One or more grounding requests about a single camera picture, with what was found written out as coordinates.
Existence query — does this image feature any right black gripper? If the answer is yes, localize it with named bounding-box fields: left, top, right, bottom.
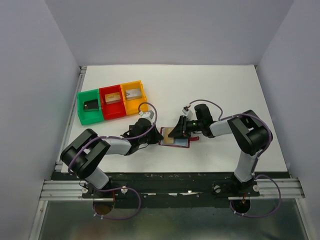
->
left=167, top=115, right=203, bottom=140

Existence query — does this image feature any gold VIP card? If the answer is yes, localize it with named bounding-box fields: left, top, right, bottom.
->
left=162, top=127, right=175, bottom=145

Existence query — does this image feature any red leather card holder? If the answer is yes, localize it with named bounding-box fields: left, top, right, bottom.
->
left=158, top=127, right=200, bottom=148

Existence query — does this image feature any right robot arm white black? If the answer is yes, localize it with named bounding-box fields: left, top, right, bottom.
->
left=168, top=103, right=273, bottom=196

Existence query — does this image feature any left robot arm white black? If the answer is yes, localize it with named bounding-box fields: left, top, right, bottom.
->
left=60, top=117, right=164, bottom=198

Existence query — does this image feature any silver card in yellow bin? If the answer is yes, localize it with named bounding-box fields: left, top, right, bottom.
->
left=125, top=88, right=142, bottom=100

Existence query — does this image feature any gold card in red bin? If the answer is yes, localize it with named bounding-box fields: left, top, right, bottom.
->
left=104, top=92, right=121, bottom=104

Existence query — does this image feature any black card in green bin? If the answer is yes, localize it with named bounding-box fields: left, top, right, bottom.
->
left=83, top=99, right=99, bottom=112

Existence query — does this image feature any yellow plastic bin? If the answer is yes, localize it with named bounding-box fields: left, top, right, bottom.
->
left=120, top=80, right=148, bottom=116

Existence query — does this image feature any red plastic bin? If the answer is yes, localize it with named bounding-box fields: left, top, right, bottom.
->
left=99, top=84, right=127, bottom=120

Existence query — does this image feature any green plastic bin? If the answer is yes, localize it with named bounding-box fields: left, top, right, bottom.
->
left=77, top=88, right=104, bottom=126

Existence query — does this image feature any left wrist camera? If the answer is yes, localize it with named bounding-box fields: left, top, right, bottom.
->
left=138, top=110, right=155, bottom=122

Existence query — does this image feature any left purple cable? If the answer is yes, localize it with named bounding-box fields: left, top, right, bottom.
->
left=67, top=101, right=158, bottom=221

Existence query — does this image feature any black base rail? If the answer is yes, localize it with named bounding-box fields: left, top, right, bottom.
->
left=82, top=172, right=260, bottom=209

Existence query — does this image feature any aluminium frame rail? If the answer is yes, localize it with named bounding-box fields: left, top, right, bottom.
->
left=39, top=66, right=87, bottom=201

